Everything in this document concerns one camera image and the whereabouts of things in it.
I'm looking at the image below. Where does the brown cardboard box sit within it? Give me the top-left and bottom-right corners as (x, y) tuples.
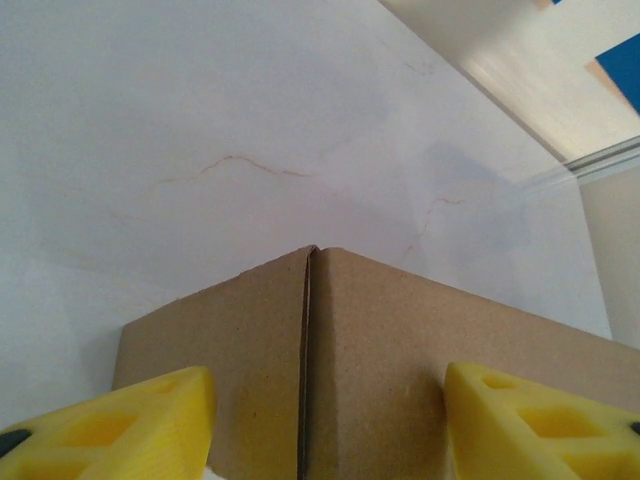
(110, 244), (640, 480)

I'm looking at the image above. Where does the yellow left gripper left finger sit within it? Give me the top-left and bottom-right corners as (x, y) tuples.
(0, 365), (217, 480)

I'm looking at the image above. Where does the aluminium right corner post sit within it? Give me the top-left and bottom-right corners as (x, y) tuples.
(519, 134), (640, 194)

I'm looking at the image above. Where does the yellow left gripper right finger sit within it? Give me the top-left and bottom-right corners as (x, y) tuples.
(443, 361), (640, 480)

